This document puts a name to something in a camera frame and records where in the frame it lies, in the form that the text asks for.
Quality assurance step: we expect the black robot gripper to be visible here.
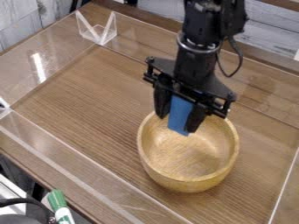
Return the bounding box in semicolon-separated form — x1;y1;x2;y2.
144;33;236;133

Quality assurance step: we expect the blue rectangular block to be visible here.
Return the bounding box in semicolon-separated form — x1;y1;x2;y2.
168;95;192;136

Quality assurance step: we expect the brown wooden bowl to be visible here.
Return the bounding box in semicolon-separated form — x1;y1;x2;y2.
136;113;239;193

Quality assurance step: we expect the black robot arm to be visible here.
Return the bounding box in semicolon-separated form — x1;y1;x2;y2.
144;0;248;136

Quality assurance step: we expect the green white marker pen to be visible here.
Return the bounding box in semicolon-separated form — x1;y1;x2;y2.
47;189;76;224

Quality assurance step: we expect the clear acrylic corner bracket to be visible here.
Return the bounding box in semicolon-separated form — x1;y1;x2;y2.
75;10;117;46

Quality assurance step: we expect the clear acrylic tray wall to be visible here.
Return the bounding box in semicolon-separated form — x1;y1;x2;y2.
0;108;192;224

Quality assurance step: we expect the black cable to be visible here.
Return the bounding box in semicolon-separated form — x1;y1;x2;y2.
0;198;51;224

